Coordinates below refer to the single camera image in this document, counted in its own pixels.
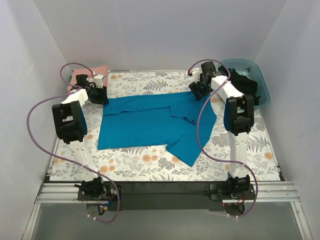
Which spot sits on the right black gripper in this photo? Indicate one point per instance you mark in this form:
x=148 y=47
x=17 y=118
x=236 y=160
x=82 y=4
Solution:
x=198 y=89

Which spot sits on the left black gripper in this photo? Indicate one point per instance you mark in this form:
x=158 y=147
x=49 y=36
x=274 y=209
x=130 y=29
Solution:
x=99 y=97

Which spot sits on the blue t shirt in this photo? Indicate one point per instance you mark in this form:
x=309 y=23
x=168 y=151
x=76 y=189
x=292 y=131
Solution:
x=176 y=120

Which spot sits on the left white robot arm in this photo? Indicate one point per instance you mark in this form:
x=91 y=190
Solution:
x=71 y=127

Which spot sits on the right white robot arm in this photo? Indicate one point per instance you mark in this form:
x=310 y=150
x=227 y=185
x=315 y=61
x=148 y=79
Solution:
x=238 y=120

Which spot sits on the folded pink t shirt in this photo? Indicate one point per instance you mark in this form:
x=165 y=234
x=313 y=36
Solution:
x=90 y=74

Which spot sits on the black t shirt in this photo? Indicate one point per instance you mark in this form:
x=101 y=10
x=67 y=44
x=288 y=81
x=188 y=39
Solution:
x=245 y=85

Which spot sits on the floral table mat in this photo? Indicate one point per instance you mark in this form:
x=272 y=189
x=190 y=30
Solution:
x=154 y=163

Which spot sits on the teal plastic bin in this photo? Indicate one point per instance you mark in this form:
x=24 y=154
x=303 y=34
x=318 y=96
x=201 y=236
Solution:
x=252 y=71

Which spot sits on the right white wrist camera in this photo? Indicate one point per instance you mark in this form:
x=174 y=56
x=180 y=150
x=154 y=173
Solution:
x=195 y=74

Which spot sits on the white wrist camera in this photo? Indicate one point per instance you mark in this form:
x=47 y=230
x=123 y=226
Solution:
x=98 y=80
x=195 y=74

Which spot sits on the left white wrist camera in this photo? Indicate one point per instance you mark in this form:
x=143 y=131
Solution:
x=98 y=80

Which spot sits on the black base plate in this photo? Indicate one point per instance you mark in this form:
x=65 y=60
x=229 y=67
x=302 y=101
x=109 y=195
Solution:
x=162 y=195

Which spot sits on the aluminium frame rail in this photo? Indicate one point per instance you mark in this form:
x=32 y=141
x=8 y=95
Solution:
x=276 y=214

